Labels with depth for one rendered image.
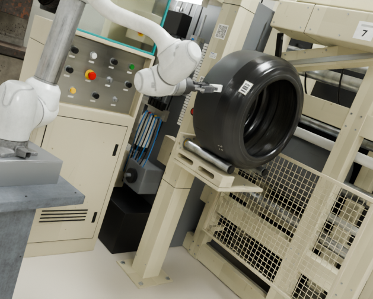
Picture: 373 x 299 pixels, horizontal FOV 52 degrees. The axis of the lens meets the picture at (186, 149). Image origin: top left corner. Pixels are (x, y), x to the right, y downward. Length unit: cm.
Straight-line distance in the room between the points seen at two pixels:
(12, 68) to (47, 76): 287
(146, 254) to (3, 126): 121
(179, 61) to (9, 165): 74
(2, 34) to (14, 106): 346
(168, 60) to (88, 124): 87
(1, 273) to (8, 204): 44
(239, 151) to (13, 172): 97
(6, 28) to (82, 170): 306
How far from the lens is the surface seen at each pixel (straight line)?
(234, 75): 176
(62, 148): 211
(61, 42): 174
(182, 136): 202
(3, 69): 460
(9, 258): 182
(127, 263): 254
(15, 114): 158
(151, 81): 144
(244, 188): 198
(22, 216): 172
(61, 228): 236
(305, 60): 225
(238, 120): 172
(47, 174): 167
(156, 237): 231
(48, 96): 174
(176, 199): 224
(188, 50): 134
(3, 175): 157
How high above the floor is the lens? 132
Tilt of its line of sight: 13 degrees down
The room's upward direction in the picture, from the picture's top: 20 degrees clockwise
